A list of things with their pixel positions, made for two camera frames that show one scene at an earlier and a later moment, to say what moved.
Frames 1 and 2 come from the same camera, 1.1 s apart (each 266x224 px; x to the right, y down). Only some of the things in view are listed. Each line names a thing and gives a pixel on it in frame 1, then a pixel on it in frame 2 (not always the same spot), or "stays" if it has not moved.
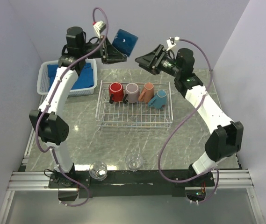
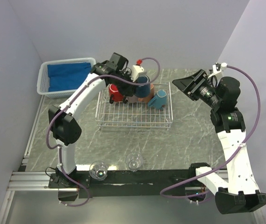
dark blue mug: (125, 41) to (142, 91)
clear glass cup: (134, 161) stays
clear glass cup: (98, 170) stays
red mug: (117, 88) stays
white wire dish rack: (129, 115) stays
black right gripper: (149, 62) to (187, 84)
